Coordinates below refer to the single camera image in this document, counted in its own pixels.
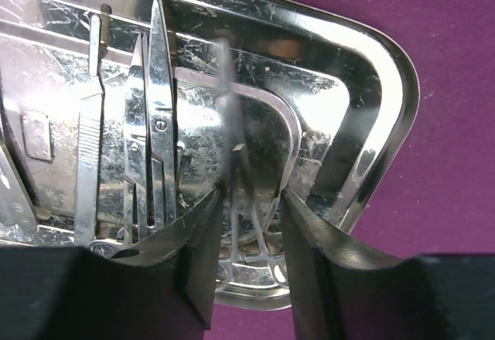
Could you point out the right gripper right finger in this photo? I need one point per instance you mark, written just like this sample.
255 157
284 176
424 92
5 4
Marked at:
341 288

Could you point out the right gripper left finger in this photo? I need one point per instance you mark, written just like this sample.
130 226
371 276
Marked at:
161 288

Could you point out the steel hemostat forceps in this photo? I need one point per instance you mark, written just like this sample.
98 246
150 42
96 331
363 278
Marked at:
246 272

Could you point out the purple cloth wrap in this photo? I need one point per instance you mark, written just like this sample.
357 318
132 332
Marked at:
438 194

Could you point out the small steel scissors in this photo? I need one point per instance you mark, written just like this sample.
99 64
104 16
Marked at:
136 210

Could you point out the long steel scissors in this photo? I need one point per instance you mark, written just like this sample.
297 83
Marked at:
160 95

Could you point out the steel tweezers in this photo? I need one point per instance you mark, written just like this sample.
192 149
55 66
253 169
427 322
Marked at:
16 205

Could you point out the steel instrument tray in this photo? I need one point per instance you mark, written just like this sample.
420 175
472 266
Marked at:
327 103

